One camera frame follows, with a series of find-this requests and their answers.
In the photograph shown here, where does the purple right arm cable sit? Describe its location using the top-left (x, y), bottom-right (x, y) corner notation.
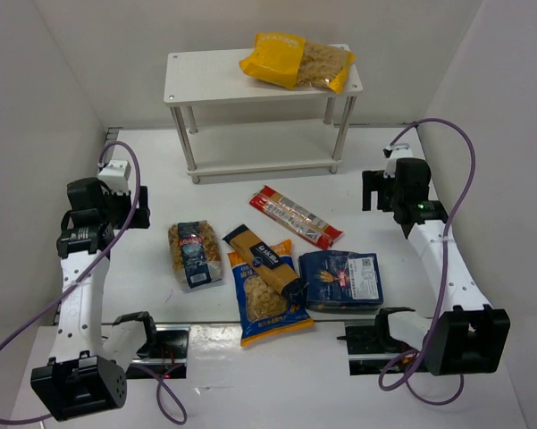
top-left (378, 117), bottom-right (477, 406)

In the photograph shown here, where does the red spaghetti pasta packet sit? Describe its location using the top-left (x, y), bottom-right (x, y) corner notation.
top-left (248, 186), bottom-right (343, 250)

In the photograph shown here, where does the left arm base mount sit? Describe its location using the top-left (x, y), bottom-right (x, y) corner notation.
top-left (101, 322), bottom-right (189, 380)

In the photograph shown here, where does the dark blue pasta box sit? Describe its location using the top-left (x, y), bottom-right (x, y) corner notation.
top-left (298, 250), bottom-right (383, 312)

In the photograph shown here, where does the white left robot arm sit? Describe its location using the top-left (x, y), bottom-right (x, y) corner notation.
top-left (30, 178), bottom-right (156, 422)

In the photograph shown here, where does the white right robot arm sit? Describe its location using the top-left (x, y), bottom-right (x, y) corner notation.
top-left (362, 157), bottom-right (510, 375)

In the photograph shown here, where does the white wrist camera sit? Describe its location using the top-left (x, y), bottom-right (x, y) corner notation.
top-left (382, 143), bottom-right (413, 179)
top-left (97, 160), bottom-right (131, 196)

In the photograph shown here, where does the Agnesi fusilli pasta bag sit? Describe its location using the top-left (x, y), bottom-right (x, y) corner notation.
top-left (167, 220), bottom-right (223, 290)

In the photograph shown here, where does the yellow macaroni pasta bag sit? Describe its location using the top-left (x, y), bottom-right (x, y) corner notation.
top-left (239, 32), bottom-right (355, 94)

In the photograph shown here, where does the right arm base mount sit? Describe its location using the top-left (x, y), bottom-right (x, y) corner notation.
top-left (337, 307), bottom-right (416, 375)

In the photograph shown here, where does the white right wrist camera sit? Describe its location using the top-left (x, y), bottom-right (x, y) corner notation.
top-left (382, 143), bottom-right (413, 179)

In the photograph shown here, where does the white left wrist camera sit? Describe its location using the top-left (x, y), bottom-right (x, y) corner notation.
top-left (97, 160), bottom-right (131, 196)

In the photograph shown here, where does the white two-tier shelf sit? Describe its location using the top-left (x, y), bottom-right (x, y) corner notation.
top-left (164, 49), bottom-right (363, 183)

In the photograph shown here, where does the blue orange shell pasta bag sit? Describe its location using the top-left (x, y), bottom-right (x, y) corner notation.
top-left (228, 251), bottom-right (315, 347)

